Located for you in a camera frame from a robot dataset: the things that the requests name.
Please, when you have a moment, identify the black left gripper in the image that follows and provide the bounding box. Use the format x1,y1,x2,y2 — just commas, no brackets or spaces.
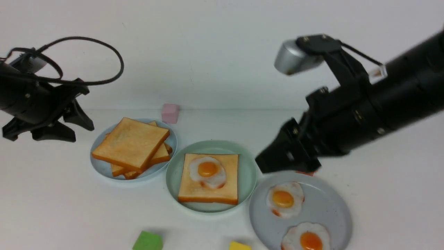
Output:
1,62,95,143

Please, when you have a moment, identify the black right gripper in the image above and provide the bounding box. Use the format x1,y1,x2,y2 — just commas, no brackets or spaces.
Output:
255,85,385,174

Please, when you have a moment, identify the toast slice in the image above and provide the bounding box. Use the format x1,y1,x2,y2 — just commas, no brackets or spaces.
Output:
111,142,173,177
123,171,143,180
178,153,239,205
92,117,170,173

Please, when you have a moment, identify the fried egg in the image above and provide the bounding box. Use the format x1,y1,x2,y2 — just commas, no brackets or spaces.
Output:
281,222,331,250
265,181,305,219
188,156,227,189

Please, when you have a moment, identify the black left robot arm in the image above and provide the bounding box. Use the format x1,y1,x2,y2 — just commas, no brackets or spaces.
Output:
0,63,95,142

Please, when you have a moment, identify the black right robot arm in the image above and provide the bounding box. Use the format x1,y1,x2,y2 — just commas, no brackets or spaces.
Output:
255,30,444,173

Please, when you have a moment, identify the orange foam cube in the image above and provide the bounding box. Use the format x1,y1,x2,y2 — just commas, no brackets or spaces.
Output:
295,171,316,176

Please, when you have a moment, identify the light blue bread plate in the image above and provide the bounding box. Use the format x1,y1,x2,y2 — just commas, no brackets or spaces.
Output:
91,118,177,182

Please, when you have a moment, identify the grey egg plate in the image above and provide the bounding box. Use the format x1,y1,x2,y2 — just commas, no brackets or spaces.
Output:
249,171,353,250

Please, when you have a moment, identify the yellow foam cube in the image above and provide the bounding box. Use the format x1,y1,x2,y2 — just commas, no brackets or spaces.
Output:
229,241,252,250

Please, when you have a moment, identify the pink foam cube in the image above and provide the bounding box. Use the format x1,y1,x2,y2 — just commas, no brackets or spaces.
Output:
161,104,180,124

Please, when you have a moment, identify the green foam cube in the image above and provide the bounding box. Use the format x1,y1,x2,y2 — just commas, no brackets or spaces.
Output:
132,231,163,250

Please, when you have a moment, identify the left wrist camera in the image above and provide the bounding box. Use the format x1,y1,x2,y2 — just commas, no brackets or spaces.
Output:
9,52,46,74

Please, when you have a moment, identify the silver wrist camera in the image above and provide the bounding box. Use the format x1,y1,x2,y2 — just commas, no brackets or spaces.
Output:
274,34,342,76

